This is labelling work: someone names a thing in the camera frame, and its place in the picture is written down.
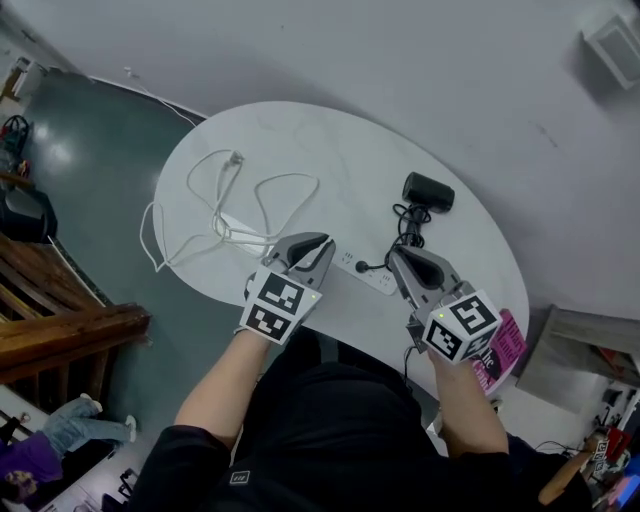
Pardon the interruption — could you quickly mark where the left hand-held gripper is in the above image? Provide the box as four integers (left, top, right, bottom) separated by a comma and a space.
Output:
238, 231, 337, 346

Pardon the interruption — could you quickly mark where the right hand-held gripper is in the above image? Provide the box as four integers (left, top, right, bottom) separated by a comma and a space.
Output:
389, 245, 503, 364

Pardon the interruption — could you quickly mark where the white power strip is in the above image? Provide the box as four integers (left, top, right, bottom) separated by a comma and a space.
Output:
218, 212, 400, 297

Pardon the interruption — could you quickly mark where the person's left forearm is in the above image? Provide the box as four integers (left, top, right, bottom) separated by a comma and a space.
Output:
173, 329, 274, 451

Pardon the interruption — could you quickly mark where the person's right forearm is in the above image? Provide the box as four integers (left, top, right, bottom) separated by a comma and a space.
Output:
429, 349, 510, 459

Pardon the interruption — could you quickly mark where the pink book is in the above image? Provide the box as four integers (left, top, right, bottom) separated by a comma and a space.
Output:
469, 308, 529, 396

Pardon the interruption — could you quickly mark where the grey shelf cabinet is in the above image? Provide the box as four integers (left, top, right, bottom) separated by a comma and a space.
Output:
516, 304, 640, 416

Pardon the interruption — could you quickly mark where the person's black-clothed body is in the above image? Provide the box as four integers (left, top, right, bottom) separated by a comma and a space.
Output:
132, 327, 596, 512

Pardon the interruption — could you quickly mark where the wooden stair railing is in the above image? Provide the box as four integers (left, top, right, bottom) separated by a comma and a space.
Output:
0, 234, 151, 416

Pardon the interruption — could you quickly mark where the black bag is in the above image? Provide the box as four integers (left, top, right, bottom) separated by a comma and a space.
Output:
0, 188, 59, 245

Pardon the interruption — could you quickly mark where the cardboard box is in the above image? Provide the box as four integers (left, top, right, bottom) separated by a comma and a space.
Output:
2, 57, 49, 101

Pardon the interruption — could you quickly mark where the black floor cable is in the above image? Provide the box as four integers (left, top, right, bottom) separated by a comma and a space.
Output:
402, 343, 417, 389

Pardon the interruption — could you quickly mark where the black box with cables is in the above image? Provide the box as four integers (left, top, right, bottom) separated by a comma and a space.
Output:
399, 171, 457, 249

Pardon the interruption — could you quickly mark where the thin white wall cable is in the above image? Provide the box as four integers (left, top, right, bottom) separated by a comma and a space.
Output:
123, 66, 209, 126

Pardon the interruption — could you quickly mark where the white wall switch box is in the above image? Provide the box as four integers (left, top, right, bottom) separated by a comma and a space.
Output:
579, 12, 640, 92

